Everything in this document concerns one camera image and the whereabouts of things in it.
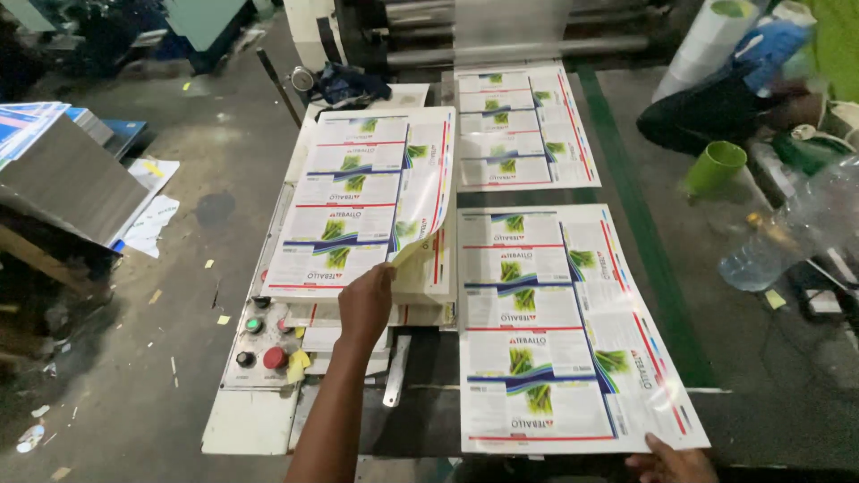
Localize person's right hand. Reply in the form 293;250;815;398
625;432;719;483

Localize person's left hand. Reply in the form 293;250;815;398
337;262;398;351

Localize lifted glossy printed label sheet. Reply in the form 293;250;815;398
262;106;458;300

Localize large printed label sheet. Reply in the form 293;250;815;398
457;203;712;458

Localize stack of printed label sheets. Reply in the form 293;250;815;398
285;225;458;331

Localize metal bar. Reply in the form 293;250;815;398
382;334;412;409

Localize yellow sticky note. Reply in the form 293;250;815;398
286;349;312;385

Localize grey control panel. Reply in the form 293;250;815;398
221;294;311;390

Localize small printed label sheet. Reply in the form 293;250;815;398
453;65;603;194

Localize dark blue cloth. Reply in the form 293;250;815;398
309;62;393;110

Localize white machine table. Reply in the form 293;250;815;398
200;82;460;457

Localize black metal rod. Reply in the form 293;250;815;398
255;47;303;129

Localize white papers on floor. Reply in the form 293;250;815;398
122;157;181;260

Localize laminating machine with rollers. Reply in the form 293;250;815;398
282;0;673;73

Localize clear laminating film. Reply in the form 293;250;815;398
453;0;573;66

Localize blue board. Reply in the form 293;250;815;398
101;119;148;161

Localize teal machine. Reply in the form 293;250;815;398
160;0;260;76

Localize wooden pallet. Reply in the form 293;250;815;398
0;221;116;297

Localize tall stack of trimmed sheets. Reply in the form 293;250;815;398
0;101;150;248

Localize green plastic cup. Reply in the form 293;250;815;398
682;140;748;199

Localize clear plastic bottle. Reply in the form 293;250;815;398
717;156;859;293

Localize white paper roll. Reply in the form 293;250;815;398
652;0;761;103

